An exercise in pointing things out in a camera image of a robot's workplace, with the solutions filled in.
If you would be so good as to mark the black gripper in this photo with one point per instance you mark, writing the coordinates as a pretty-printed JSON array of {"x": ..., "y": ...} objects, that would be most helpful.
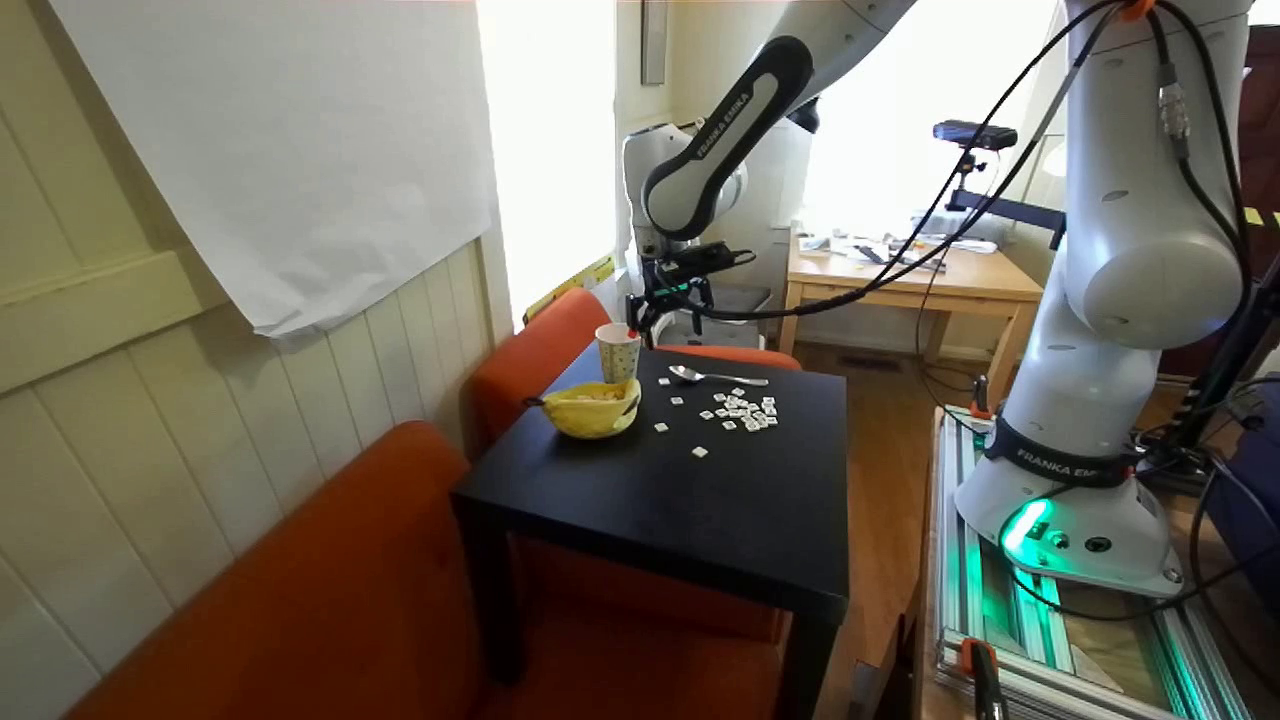
[{"x": 677, "y": 276}]

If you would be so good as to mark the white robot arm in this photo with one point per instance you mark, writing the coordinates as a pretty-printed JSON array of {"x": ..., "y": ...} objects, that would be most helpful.
[{"x": 1151, "y": 253}]

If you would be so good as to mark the pile of white letter tiles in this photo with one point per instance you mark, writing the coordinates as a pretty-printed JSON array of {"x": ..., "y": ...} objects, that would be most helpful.
[{"x": 741, "y": 415}]

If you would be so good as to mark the white paper cup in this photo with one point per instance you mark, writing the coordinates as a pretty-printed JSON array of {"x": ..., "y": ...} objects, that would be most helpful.
[{"x": 618, "y": 353}]

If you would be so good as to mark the silver metal spoon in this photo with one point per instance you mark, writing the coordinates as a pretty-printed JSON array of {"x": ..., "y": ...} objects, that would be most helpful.
[{"x": 713, "y": 376}]

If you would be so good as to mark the yellow bowl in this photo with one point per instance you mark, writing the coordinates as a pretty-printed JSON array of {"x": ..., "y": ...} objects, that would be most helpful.
[{"x": 592, "y": 408}]

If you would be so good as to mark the black square side table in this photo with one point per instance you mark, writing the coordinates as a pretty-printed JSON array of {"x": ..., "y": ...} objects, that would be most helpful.
[{"x": 760, "y": 518}]

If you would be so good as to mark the wooden desk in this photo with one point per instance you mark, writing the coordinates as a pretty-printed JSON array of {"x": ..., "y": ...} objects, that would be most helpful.
[{"x": 968, "y": 286}]

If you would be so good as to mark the large white paper sheet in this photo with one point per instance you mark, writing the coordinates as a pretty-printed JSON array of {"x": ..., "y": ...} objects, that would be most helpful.
[{"x": 316, "y": 155}]

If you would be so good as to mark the orange sofa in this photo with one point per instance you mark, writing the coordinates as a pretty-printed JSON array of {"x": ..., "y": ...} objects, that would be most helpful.
[{"x": 358, "y": 610}]

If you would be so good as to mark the blue black camera on stand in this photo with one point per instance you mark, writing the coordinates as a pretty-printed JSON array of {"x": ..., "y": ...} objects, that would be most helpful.
[{"x": 972, "y": 158}]

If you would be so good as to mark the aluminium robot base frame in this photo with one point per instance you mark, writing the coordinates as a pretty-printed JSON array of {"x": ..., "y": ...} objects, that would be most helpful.
[{"x": 1062, "y": 655}]

